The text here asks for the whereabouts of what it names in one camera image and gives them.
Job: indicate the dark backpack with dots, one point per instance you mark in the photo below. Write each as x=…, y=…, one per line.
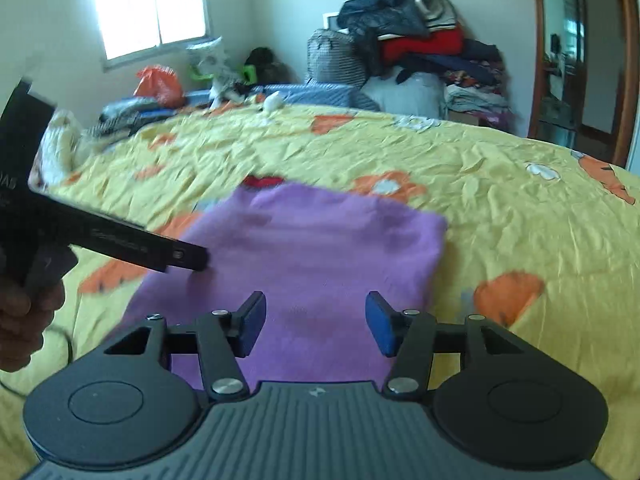
x=267, y=65

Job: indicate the blue grey striped quilt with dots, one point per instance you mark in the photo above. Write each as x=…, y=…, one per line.
x=325, y=95

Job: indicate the window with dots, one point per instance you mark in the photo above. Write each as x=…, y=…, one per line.
x=150, y=5

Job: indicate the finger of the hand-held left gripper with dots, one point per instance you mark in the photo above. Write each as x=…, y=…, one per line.
x=150, y=250

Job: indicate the small white object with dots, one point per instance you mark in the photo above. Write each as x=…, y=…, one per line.
x=272, y=102

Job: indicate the orange plastic bag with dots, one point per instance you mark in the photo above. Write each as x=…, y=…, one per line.
x=160, y=85

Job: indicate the stack of folded clothes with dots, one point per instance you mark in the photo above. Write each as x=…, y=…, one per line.
x=477, y=100

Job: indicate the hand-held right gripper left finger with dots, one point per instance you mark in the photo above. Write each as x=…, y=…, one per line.
x=250, y=321

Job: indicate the white grey garment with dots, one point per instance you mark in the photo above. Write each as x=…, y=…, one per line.
x=437, y=10

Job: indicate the white green patterned bag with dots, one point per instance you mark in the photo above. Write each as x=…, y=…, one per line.
x=207, y=57

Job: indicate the yellow carrot print bedsheet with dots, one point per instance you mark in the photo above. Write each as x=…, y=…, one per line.
x=500, y=200

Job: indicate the person's left hand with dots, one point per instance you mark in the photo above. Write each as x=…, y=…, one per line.
x=25, y=330

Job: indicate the white picture frame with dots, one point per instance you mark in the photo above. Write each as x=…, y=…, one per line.
x=332, y=20

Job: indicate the white yellow cloth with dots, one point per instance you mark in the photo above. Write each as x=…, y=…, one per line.
x=62, y=142

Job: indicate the navy garment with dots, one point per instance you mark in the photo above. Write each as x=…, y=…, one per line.
x=475, y=57

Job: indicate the striped folded clothes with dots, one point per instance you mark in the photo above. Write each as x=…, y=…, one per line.
x=132, y=112

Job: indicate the grey checkered bag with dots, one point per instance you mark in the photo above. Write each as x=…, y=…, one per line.
x=332, y=62

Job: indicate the red garment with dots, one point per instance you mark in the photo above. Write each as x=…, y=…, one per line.
x=425, y=47

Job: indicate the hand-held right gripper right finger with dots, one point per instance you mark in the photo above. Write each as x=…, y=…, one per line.
x=380, y=326

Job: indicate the purple sweater with red trim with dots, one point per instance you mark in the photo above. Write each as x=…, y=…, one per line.
x=325, y=240

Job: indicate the dark blue jacket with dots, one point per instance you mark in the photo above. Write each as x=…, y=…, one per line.
x=380, y=7

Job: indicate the white stuffed bag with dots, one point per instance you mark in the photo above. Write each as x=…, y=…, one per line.
x=405, y=95

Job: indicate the green plastic item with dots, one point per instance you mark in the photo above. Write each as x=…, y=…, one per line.
x=248, y=74

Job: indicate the wooden door frame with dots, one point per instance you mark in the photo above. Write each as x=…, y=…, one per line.
x=537, y=50

